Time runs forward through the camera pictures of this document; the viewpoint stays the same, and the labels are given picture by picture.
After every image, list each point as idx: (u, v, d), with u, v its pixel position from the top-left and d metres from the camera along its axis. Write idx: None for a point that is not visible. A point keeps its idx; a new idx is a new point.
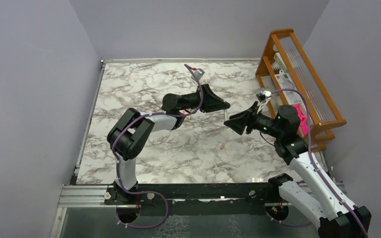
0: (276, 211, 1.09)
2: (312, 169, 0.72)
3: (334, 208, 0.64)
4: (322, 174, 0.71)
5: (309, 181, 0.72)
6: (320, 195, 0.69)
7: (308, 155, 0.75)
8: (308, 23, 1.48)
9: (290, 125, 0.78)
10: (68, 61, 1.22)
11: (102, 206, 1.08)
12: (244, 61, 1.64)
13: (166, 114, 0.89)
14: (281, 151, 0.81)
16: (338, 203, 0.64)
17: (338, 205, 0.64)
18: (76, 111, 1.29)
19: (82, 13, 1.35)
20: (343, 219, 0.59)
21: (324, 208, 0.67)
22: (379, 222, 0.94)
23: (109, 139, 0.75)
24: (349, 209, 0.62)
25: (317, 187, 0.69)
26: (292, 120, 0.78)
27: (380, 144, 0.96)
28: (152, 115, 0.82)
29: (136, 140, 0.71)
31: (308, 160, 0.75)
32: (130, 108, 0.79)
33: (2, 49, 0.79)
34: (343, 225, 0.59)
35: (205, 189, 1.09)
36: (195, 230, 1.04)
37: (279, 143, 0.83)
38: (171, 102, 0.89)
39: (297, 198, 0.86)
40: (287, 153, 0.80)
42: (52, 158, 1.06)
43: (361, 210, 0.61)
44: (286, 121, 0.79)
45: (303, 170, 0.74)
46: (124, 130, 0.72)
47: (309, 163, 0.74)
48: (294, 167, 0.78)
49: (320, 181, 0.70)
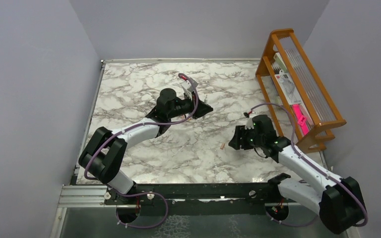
0: (276, 211, 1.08)
2: (296, 156, 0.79)
3: (323, 184, 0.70)
4: (305, 158, 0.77)
5: (297, 168, 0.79)
6: (308, 177, 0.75)
7: (291, 148, 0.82)
8: (308, 23, 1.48)
9: (263, 123, 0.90)
10: (68, 61, 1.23)
11: (102, 206, 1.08)
12: (244, 61, 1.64)
13: (144, 124, 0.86)
14: (268, 151, 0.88)
16: (325, 178, 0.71)
17: (325, 180, 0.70)
18: (75, 111, 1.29)
19: (81, 13, 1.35)
20: (334, 192, 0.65)
21: (316, 188, 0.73)
22: (379, 222, 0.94)
23: (81, 162, 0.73)
24: (335, 182, 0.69)
25: (305, 170, 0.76)
26: (265, 120, 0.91)
27: (379, 144, 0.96)
28: (126, 131, 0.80)
29: (107, 164, 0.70)
31: (291, 150, 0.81)
32: (99, 127, 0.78)
33: (2, 49, 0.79)
34: (336, 196, 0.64)
35: (205, 189, 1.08)
36: (195, 230, 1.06)
37: (264, 146, 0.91)
38: (169, 94, 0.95)
39: (294, 191, 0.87)
40: (274, 150, 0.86)
42: (51, 158, 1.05)
43: (349, 181, 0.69)
44: (259, 122, 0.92)
45: (289, 161, 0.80)
46: (96, 153, 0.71)
47: (293, 153, 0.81)
48: (283, 160, 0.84)
49: (305, 165, 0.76)
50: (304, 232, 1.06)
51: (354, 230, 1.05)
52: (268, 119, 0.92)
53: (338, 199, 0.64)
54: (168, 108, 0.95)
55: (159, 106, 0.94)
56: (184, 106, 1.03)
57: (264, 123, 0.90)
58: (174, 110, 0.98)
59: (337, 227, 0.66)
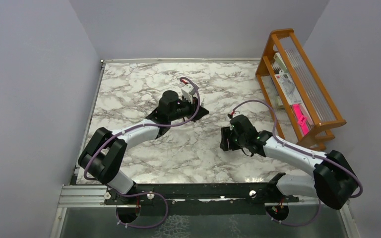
0: (276, 211, 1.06)
2: (280, 145, 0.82)
3: (311, 164, 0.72)
4: (289, 145, 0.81)
5: (284, 156, 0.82)
6: (296, 161, 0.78)
7: (274, 139, 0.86)
8: (308, 23, 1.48)
9: (241, 123, 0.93)
10: (68, 61, 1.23)
11: (102, 206, 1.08)
12: (244, 61, 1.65)
13: (144, 126, 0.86)
14: (253, 148, 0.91)
16: (311, 158, 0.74)
17: (313, 160, 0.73)
18: (75, 111, 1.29)
19: (81, 13, 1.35)
20: (323, 170, 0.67)
21: (307, 170, 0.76)
22: (380, 224, 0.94)
23: (81, 162, 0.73)
24: (322, 158, 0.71)
25: (291, 156, 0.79)
26: (242, 119, 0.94)
27: (379, 144, 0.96)
28: (126, 132, 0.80)
29: (107, 164, 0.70)
31: (275, 142, 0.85)
32: (99, 128, 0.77)
33: (2, 49, 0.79)
34: (325, 173, 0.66)
35: (205, 189, 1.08)
36: (195, 230, 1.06)
37: (248, 144, 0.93)
38: (172, 95, 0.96)
39: (291, 183, 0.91)
40: (258, 147, 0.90)
42: (51, 157, 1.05)
43: (334, 154, 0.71)
44: (237, 123, 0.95)
45: (276, 151, 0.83)
46: (96, 154, 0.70)
47: (277, 143, 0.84)
48: (269, 152, 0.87)
49: (291, 151, 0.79)
50: (304, 232, 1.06)
51: (355, 230, 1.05)
52: (244, 118, 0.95)
53: (330, 176, 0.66)
54: (170, 110, 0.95)
55: (161, 106, 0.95)
56: (184, 108, 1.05)
57: (242, 123, 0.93)
58: (174, 111, 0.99)
59: (338, 203, 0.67)
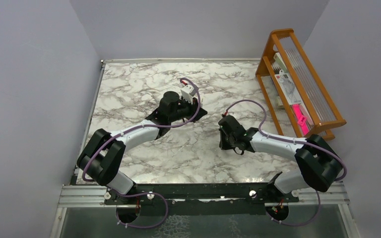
0: (276, 211, 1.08)
2: (265, 138, 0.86)
3: (293, 149, 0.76)
4: (272, 135, 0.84)
5: (270, 148, 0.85)
6: (281, 150, 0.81)
7: (259, 133, 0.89)
8: (308, 23, 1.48)
9: (228, 123, 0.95)
10: (68, 61, 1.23)
11: (102, 206, 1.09)
12: (244, 61, 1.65)
13: (144, 127, 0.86)
14: (241, 145, 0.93)
16: (293, 144, 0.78)
17: (294, 146, 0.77)
18: (76, 111, 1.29)
19: (81, 13, 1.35)
20: (304, 153, 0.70)
21: (291, 156, 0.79)
22: (380, 224, 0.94)
23: (79, 163, 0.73)
24: (302, 143, 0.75)
25: (276, 146, 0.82)
26: (228, 119, 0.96)
27: (379, 144, 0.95)
28: (125, 134, 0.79)
29: (106, 166, 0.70)
31: (260, 135, 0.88)
32: (99, 129, 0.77)
33: (2, 49, 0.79)
34: (306, 155, 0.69)
35: (205, 189, 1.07)
36: (195, 230, 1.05)
37: (236, 142, 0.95)
38: (173, 96, 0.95)
39: (288, 178, 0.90)
40: (247, 143, 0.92)
42: (52, 157, 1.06)
43: (314, 139, 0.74)
44: (224, 125, 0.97)
45: (261, 144, 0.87)
46: (95, 155, 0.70)
47: (262, 137, 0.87)
48: (255, 147, 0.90)
49: (275, 141, 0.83)
50: (304, 232, 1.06)
51: (354, 230, 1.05)
52: (230, 117, 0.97)
53: (312, 158, 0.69)
54: (170, 111, 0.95)
55: (161, 107, 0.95)
56: (184, 110, 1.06)
57: (229, 123, 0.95)
58: (175, 112, 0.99)
59: (325, 187, 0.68)
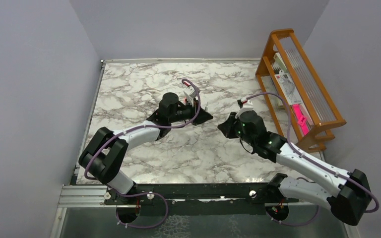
0: (276, 211, 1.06)
2: (297, 156, 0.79)
3: (334, 184, 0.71)
4: (307, 157, 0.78)
5: (299, 167, 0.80)
6: (315, 176, 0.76)
7: (288, 146, 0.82)
8: (308, 23, 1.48)
9: (255, 125, 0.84)
10: (68, 61, 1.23)
11: (102, 206, 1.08)
12: (244, 61, 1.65)
13: (145, 127, 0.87)
14: (263, 152, 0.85)
16: (334, 176, 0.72)
17: (336, 179, 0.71)
18: (75, 111, 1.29)
19: (81, 13, 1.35)
20: (348, 192, 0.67)
21: (326, 186, 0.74)
22: (379, 223, 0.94)
23: (82, 162, 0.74)
24: (346, 179, 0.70)
25: (309, 169, 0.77)
26: (256, 121, 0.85)
27: (379, 144, 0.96)
28: (127, 133, 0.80)
29: (108, 164, 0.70)
31: (290, 150, 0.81)
32: (101, 128, 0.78)
33: (2, 49, 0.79)
34: (349, 195, 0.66)
35: (205, 189, 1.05)
36: (195, 230, 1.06)
37: (258, 146, 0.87)
38: (172, 98, 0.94)
39: (300, 190, 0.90)
40: (270, 153, 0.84)
42: (51, 158, 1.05)
43: (357, 175, 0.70)
44: (250, 125, 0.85)
45: (291, 161, 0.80)
46: (97, 153, 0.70)
47: (293, 153, 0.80)
48: (281, 161, 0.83)
49: (310, 165, 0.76)
50: (304, 232, 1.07)
51: (354, 230, 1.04)
52: (258, 118, 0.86)
53: (353, 197, 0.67)
54: (169, 112, 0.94)
55: (161, 109, 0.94)
56: (185, 112, 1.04)
57: (256, 125, 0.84)
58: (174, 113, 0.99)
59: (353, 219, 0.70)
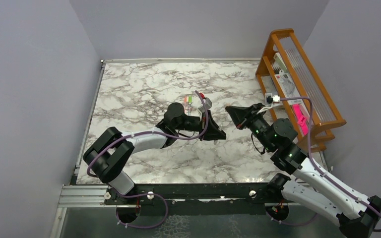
0: (276, 211, 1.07)
2: (319, 175, 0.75)
3: (354, 209, 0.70)
4: (329, 177, 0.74)
5: (318, 186, 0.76)
6: (333, 197, 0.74)
7: (310, 162, 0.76)
8: (308, 23, 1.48)
9: (289, 140, 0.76)
10: (68, 61, 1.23)
11: (102, 206, 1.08)
12: (244, 61, 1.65)
13: (153, 133, 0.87)
14: (281, 164, 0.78)
16: (355, 202, 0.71)
17: (357, 205, 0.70)
18: (75, 111, 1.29)
19: (81, 13, 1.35)
20: (367, 219, 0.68)
21: (342, 208, 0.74)
22: (378, 224, 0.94)
23: (86, 157, 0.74)
24: (367, 206, 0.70)
25: (328, 190, 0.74)
26: (291, 136, 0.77)
27: (379, 144, 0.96)
28: (135, 136, 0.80)
29: (111, 165, 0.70)
31: (311, 167, 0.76)
32: (111, 127, 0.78)
33: (2, 49, 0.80)
34: (367, 223, 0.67)
35: (205, 189, 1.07)
36: (195, 230, 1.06)
37: (278, 156, 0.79)
38: (177, 110, 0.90)
39: (304, 199, 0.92)
40: (289, 167, 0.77)
42: (51, 157, 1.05)
43: (376, 202, 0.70)
44: (283, 137, 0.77)
45: (311, 179, 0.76)
46: (102, 152, 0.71)
47: (314, 171, 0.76)
48: (298, 175, 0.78)
49: (331, 186, 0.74)
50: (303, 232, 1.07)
51: None
52: (293, 133, 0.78)
53: (370, 225, 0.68)
54: (174, 124, 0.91)
55: (165, 120, 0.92)
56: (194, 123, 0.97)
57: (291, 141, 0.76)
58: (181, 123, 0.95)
59: None
